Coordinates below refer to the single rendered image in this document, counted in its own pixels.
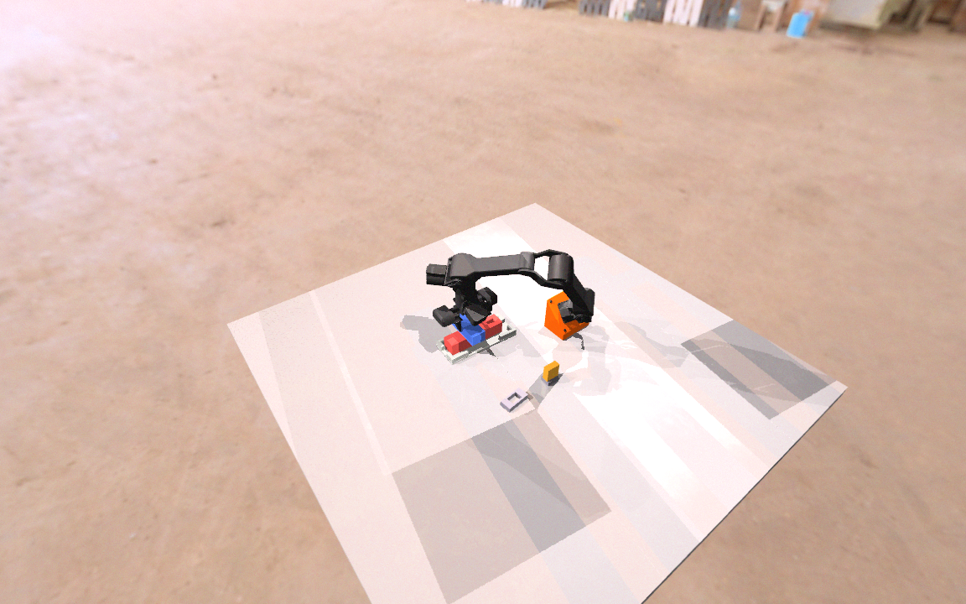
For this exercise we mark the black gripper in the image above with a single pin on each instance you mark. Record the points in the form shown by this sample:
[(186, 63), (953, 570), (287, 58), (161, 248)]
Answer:
[(446, 316)]

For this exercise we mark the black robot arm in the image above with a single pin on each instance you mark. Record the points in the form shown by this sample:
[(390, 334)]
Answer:
[(463, 270)]

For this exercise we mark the blue bar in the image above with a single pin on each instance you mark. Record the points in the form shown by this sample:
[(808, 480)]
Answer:
[(473, 334)]

